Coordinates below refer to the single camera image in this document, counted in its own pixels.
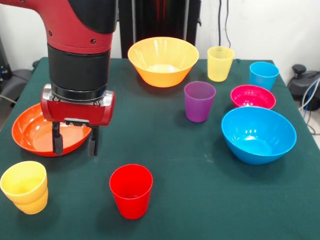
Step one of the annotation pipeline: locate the black stand base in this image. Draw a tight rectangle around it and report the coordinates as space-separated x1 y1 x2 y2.
287 64 320 112

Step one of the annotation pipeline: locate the pink bowl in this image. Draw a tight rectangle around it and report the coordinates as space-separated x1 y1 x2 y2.
230 84 277 110

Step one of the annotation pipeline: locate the large shallow orange bowl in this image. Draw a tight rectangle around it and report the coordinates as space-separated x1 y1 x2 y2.
11 102 92 158

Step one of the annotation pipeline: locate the black hanging cable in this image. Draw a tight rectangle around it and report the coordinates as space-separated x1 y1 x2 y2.
216 0 232 48

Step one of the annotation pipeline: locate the purple cup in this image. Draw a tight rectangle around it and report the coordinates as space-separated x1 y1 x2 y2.
184 81 217 123

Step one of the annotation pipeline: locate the orange-yellow cup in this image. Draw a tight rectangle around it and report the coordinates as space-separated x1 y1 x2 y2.
12 187 49 215

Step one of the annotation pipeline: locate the blue cup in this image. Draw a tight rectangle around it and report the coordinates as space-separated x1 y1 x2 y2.
249 61 280 91

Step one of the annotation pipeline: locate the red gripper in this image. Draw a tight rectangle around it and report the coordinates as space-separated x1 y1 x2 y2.
40 92 116 158

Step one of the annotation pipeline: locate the black equipment rack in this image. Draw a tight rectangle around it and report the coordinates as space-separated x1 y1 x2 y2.
0 34 12 87

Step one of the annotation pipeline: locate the dark green table cloth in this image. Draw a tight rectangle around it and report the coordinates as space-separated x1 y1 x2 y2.
0 56 320 240

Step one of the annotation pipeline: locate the large blue bowl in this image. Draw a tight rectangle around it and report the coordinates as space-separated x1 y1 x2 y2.
220 106 298 166

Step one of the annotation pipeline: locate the blue cable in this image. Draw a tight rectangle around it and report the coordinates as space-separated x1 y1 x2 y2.
298 77 320 136

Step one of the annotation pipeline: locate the grey stand base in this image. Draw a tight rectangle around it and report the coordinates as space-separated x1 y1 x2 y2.
0 68 33 103

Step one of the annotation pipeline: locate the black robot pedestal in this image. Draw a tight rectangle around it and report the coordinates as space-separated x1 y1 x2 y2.
116 0 202 59

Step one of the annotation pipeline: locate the red cup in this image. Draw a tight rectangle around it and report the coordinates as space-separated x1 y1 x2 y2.
109 163 154 220

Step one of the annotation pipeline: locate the large yellow bowl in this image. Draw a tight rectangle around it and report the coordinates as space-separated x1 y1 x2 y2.
127 36 200 88

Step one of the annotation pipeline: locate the translucent yellow cup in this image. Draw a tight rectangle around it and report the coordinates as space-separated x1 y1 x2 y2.
207 46 235 82

